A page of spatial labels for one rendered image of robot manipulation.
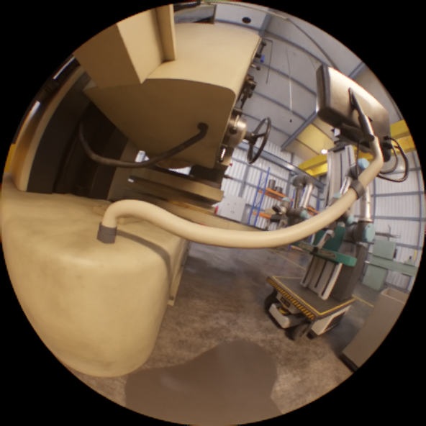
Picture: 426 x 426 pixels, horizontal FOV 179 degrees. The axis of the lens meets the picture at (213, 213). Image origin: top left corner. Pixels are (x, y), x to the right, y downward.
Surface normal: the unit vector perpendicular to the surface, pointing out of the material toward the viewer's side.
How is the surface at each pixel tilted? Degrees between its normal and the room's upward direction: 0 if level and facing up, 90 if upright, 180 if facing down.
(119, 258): 35
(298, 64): 169
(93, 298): 90
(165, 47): 180
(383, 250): 90
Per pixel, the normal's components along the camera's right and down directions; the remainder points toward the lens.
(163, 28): -0.29, 0.96
